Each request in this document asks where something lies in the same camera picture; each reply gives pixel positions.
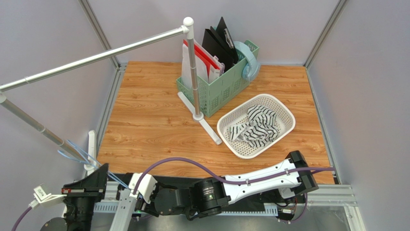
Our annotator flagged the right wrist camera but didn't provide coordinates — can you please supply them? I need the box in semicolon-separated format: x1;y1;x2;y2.
128;173;157;204

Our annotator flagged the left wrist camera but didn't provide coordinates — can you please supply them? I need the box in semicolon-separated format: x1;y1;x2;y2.
28;184;66;210

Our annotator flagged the silver clothes rack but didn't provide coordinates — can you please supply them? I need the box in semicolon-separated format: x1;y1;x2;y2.
0;17;222;160

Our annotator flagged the red folder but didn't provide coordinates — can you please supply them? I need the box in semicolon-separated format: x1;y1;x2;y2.
194;40;224;73

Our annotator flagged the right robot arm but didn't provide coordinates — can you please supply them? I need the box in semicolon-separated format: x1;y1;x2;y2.
128;151;319;220

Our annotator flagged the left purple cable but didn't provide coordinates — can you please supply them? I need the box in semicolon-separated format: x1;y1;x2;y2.
11;205;33;231

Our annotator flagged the black folder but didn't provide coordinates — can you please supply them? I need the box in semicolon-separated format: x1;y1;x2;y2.
202;29;233;72

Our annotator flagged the green plastic file basket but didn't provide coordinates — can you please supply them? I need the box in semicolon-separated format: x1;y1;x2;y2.
176;39;260;118

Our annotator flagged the black white striped tank top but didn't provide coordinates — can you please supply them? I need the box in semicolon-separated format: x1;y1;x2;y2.
229;105;279;148

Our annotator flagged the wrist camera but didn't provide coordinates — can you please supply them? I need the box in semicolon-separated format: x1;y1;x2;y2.
128;173;157;204
28;184;66;210

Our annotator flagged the white perforated plastic basket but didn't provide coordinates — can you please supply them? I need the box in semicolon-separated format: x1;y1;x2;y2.
217;94;296;159

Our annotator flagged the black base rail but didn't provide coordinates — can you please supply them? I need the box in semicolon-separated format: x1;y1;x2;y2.
92;175;307;216

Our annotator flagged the white document folder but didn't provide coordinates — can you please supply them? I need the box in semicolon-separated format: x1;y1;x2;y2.
181;40;221;89

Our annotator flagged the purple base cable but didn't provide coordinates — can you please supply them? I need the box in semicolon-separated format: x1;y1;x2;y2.
129;211;154;220

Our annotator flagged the black clipboard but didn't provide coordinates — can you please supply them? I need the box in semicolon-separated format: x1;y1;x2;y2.
210;17;239;64

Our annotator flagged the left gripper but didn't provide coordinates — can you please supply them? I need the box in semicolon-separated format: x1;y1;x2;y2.
60;162;109;231

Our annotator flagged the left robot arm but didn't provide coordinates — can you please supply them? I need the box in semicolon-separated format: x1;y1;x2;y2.
41;164;137;231

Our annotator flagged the blue wire hanger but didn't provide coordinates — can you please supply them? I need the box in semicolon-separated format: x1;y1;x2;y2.
57;140;129;189

